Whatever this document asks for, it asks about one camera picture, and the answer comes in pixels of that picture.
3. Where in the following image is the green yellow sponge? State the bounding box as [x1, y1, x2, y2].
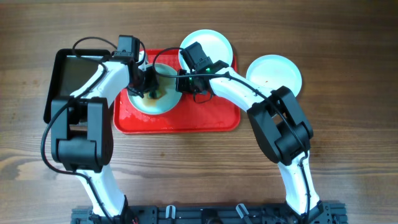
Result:
[148, 89, 164, 100]

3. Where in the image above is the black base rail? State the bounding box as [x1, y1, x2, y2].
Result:
[70, 202, 347, 224]

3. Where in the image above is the white plate top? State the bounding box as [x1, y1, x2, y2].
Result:
[180, 29, 233, 67]

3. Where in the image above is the white plate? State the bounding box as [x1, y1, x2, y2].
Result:
[246, 55, 302, 96]
[127, 75, 182, 115]
[180, 29, 233, 67]

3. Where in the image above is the red plastic tray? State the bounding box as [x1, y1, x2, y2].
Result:
[113, 49, 241, 134]

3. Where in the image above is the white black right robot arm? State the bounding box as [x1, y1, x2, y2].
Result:
[178, 59, 321, 223]

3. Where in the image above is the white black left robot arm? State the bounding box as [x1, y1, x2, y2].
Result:
[45, 52, 148, 223]

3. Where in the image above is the black water tray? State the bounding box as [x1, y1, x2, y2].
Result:
[44, 49, 98, 124]

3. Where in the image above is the white plate bottom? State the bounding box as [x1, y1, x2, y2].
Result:
[127, 75, 182, 115]

